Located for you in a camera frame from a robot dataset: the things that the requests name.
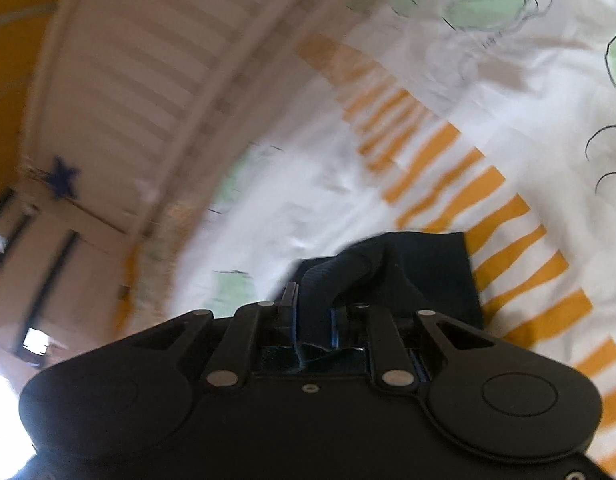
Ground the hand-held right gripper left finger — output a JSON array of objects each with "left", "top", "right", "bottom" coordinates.
[{"left": 132, "top": 284, "right": 303, "bottom": 392}]

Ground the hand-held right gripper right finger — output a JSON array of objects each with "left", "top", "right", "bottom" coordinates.
[{"left": 329, "top": 302, "right": 495, "bottom": 392}]

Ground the dark navy zip hoodie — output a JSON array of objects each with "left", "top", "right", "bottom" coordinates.
[{"left": 280, "top": 230, "right": 485, "bottom": 376}]

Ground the beige wooden cabinet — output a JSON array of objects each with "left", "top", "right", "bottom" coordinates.
[{"left": 0, "top": 180, "right": 139, "bottom": 371}]

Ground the white printed bed sheet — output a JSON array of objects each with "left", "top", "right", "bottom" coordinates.
[{"left": 123, "top": 0, "right": 616, "bottom": 476}]

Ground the blue star sticker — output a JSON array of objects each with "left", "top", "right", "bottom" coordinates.
[{"left": 44, "top": 156, "right": 81, "bottom": 200}]

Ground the white slatted bed frame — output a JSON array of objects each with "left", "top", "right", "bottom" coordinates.
[{"left": 18, "top": 0, "right": 389, "bottom": 241}]

